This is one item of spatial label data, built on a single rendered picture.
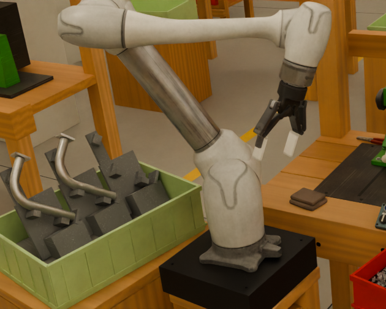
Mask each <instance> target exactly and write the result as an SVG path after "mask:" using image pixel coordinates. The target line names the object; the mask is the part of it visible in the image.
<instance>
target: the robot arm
mask: <svg viewBox="0 0 386 309"><path fill-rule="evenodd" d="M331 20H332V18H331V10H330V9H329V8H328V7H327V6H325V5H323V4H319V3H316V2H310V1H307V2H304V3H302V5H301V6H300V7H299V8H296V9H287V10H279V12H278V13H276V14H275V15H273V16H270V17H255V18H219V19H199V20H177V19H169V18H161V17H155V16H152V15H147V14H144V13H139V12H136V11H135V9H134V7H133V5H132V3H131V0H81V1H80V3H79V4H77V6H70V7H68V8H66V9H64V10H62V11H61V13H59V15H58V35H59V37H61V39H62V40H64V41H66V42H68V43H70V44H73V45H76V46H79V47H86V48H100V49H104V50H105V51H107V52H108V53H109V54H112V55H116V56H117V57H118V58H119V59H120V60H121V62H122V63H123V64H124V65H125V66H126V67H127V69H128V70H129V72H130V73H131V74H132V75H133V76H134V77H135V79H136V80H137V81H138V82H139V84H140V85H141V86H142V87H143V89H144V90H145V91H146V92H147V93H148V95H149V96H150V97H151V98H152V100H153V101H154V102H155V103H156V104H157V106H158V107H159V108H160V109H161V110H162V112H163V113H164V114H165V116H166V117H167V118H168V119H169V120H170V122H171V123H172V124H173V125H174V127H176V129H177V130H178V131H179V133H180V134H181V135H182V136H183V137H184V139H185V140H186V141H187V143H188V144H189V145H190V146H191V147H192V149H193V150H194V155H193V160H194V164H195V166H196V167H197V168H198V170H199V172H200V174H201V175H202V177H203V179H204V182H203V201H204V206H205V213H206V219H207V223H208V227H209V230H210V234H211V239H212V246H211V248H210V249H209V250H208V251H207V252H205V253H203V254H202V255H201V256H200V257H199V259H200V263H202V264H215V265H221V266H225V267H231V268H235V269H241V270H244V271H246V272H250V273H251V272H255V271H256V270H257V269H258V266H259V264H260V263H261V262H262V261H263V260H264V259H265V258H279V257H281V254H282V248H281V247H279V246H277V245H279V244H280V243H281V238H280V236H278V235H266V234H265V228H264V216H263V203H262V193H261V185H262V169H261V165H260V162H261V161H262V157H263V153H264V151H265V147H266V144H267V140H268V137H267V135H268V134H269V132H270V131H271V130H272V129H273V128H274V126H275V125H276V124H277V123H278V121H279V120H281V119H283V118H284V117H287V116H288V117H289V120H290V124H291V127H292V131H289V135H288V138H287V142H286V145H285V148H284V152H283V154H285V155H287V156H289V157H292V156H293V153H294V150H295V147H296V144H297V140H298V136H299V134H300V135H303V134H304V132H305V130H306V106H307V103H308V102H307V101H306V100H304V99H305V96H306V92H307V90H308V89H307V87H309V86H311V85H312V81H313V79H314V75H315V73H316V70H317V66H318V63H319V61H320V60H321V58H322V57H323V55H324V52H325V49H326V47H327V44H328V40H329V37H330V31H331ZM246 37H254V38H262V39H268V40H270V41H272V42H273V43H274V44H275V45H276V46H277V47H279V48H285V55H284V59H283V61H282V66H281V70H280V73H279V78H280V79H281V81H280V82H279V86H278V90H277V93H278V94H279V99H278V100H277V101H274V100H272V99H270V101H269V103H268V107H267V108H266V110H265V111H264V113H263V115H262V117H261V118H260V120H259V122H258V123H257V125H256V126H255V128H254V130H253V132H254V133H256V134H257V140H256V142H255V147H254V149H253V148H252V147H251V146H250V145H248V144H247V143H246V142H244V141H242V140H241V139H240V138H239V137H238V136H237V135H236V134H235V133H234V132H233V131H231V130H228V129H219V128H218V126H217V125H216V123H215V122H214V121H213V120H212V119H211V117H210V116H209V114H207V112H206V111H205V110H204V108H203V107H202V106H201V105H200V104H199V102H198V101H197V100H196V98H195V97H194V96H193V95H192V93H191V92H190V91H189V90H188V89H187V87H186V86H185V84H184V83H183V82H182V81H181V80H180V78H179V77H178V76H177V75H176V74H175V72H174V71H173V69H172V68H171V67H170V66H169V65H168V63H167V62H166V61H165V59H164V58H163V57H162V56H161V54H160V53H159V52H158V51H157V50H156V48H155V47H154V46H153V45H160V44H185V43H195V42H208V41H214V40H225V39H237V38H246ZM301 125H302V126H301Z"/></svg>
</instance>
